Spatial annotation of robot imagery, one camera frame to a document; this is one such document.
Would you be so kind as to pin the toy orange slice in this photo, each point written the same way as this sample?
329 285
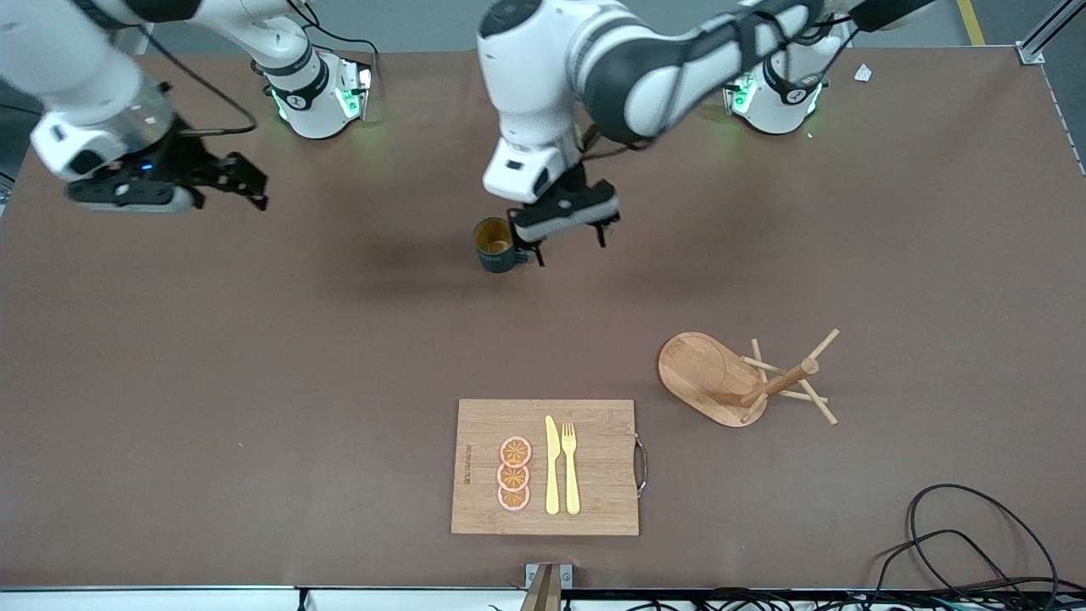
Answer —
515 451

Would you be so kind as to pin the yellow plastic knife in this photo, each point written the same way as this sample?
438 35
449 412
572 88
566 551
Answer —
552 475

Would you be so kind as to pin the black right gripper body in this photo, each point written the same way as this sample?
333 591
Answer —
188 155

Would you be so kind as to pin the bamboo cutting board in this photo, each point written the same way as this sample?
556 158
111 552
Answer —
602 475

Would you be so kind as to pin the aluminium frame post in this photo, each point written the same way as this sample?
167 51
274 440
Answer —
1039 38

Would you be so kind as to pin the metal table edge bracket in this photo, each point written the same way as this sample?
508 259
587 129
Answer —
547 585

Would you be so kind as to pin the wooden mug tree rack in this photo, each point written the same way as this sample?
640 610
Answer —
696 373

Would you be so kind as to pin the white paper scrap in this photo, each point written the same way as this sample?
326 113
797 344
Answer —
863 73

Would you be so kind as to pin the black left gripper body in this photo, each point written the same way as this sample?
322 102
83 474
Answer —
579 181

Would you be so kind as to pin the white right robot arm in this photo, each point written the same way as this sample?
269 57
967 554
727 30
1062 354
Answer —
76 76

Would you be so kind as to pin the dark teal ribbed mug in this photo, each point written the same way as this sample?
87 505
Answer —
496 250

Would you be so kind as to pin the yellow plastic fork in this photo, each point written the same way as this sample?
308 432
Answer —
571 484

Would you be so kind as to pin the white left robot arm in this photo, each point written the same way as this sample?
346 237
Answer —
543 68

